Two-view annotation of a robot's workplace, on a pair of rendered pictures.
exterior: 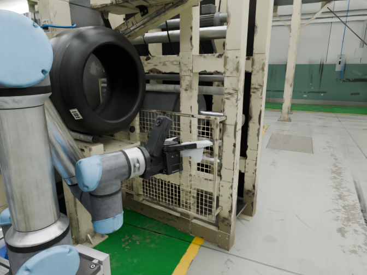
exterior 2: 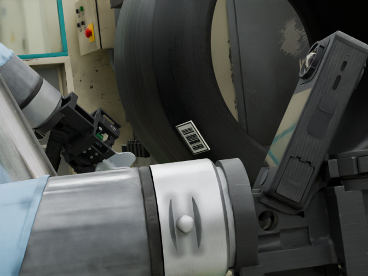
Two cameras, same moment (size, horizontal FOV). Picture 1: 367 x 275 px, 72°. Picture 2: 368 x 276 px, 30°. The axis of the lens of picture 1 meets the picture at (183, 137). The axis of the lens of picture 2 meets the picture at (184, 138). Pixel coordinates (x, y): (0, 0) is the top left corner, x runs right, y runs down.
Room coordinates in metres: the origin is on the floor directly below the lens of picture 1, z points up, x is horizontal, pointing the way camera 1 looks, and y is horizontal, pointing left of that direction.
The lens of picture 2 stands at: (0.25, -0.11, 1.12)
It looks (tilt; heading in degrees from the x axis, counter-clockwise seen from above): 3 degrees down; 34
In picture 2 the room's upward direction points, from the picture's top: 6 degrees counter-clockwise
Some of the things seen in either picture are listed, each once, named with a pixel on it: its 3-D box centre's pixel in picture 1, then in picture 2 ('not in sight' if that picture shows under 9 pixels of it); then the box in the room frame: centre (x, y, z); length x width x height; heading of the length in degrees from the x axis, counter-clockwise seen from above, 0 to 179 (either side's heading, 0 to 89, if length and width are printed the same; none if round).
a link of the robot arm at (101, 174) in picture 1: (102, 171); (67, 242); (0.56, 0.19, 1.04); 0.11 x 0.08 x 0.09; 130
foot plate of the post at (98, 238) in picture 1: (82, 238); not in sight; (1.67, 0.77, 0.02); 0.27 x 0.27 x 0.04; 57
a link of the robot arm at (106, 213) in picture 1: (104, 204); not in sight; (0.57, 0.20, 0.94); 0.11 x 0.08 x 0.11; 40
